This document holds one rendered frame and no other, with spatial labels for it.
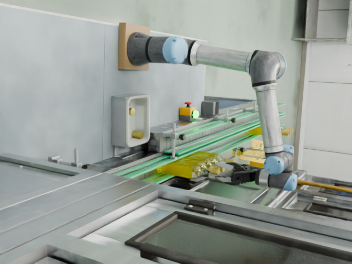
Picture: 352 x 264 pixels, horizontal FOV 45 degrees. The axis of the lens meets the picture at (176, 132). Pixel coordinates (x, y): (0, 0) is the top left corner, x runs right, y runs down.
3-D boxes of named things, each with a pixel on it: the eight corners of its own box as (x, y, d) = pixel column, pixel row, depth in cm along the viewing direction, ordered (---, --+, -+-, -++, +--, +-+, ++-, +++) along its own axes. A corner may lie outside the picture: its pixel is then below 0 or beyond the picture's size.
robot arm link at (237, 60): (164, 35, 192) (283, 53, 168) (179, 37, 205) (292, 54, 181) (160, 62, 195) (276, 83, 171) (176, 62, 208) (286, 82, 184)
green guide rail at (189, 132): (164, 138, 203) (178, 140, 200) (164, 135, 203) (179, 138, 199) (276, 103, 352) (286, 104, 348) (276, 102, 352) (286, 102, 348)
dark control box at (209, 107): (200, 113, 264) (213, 115, 260) (201, 101, 262) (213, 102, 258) (206, 112, 271) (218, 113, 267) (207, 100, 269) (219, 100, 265)
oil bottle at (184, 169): (156, 172, 202) (196, 180, 191) (156, 161, 201) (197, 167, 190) (162, 169, 206) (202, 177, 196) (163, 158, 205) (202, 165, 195)
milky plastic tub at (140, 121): (112, 145, 190) (128, 148, 186) (111, 96, 186) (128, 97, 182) (135, 139, 205) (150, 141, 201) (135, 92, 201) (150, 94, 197)
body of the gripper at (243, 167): (238, 178, 198) (263, 183, 192) (231, 183, 190) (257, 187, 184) (239, 162, 196) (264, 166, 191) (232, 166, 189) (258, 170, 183)
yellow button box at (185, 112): (178, 119, 241) (190, 120, 237) (178, 106, 239) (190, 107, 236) (184, 118, 247) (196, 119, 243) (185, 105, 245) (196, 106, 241)
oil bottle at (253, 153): (231, 154, 281) (270, 160, 268) (232, 146, 281) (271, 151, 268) (235, 154, 286) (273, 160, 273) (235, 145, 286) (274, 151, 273)
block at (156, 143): (146, 151, 204) (158, 153, 201) (146, 131, 202) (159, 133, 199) (151, 150, 207) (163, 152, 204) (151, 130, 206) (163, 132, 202)
